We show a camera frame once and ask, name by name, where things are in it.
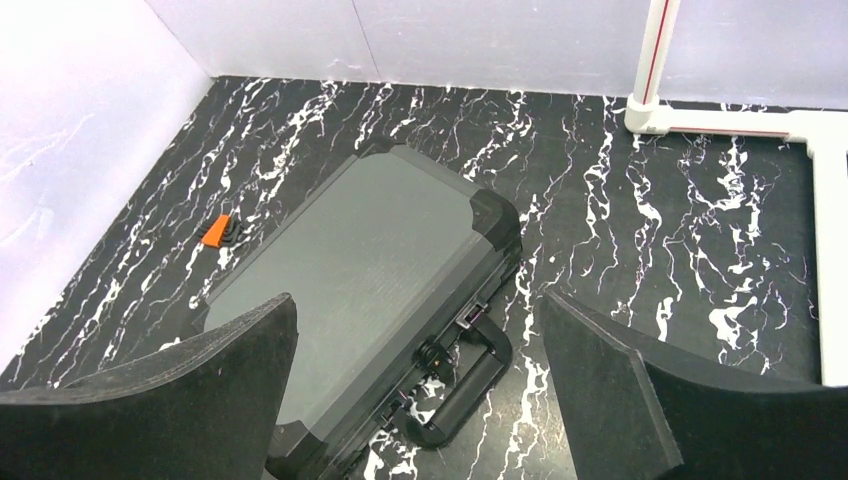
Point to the white pvc pipe frame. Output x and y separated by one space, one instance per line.
824 134

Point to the black foam-lined poker case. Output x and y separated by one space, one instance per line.
391 264

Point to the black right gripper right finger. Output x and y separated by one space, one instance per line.
634 407

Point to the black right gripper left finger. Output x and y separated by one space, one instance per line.
202 409

